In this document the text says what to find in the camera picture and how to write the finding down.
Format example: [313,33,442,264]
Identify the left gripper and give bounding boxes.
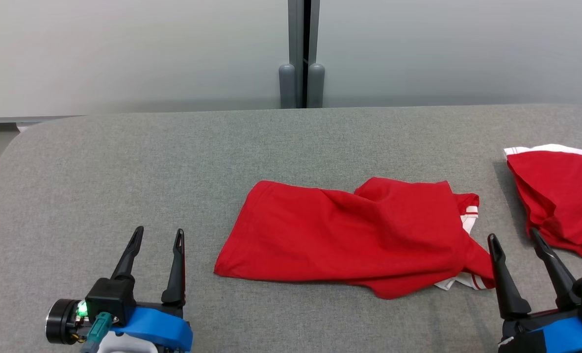
[85,226,194,352]

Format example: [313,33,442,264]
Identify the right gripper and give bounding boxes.
[487,227,582,353]

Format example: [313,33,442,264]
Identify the red shorts with white stripe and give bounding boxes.
[504,144,582,259]

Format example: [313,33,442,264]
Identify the red jersey shirt white trim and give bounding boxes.
[214,177,497,300]

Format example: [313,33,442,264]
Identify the teal cable connector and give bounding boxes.
[81,312,113,353]

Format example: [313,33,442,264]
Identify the grey partition base rail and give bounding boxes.
[0,115,84,133]

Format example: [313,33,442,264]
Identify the grey partition frame post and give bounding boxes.
[278,0,326,109]

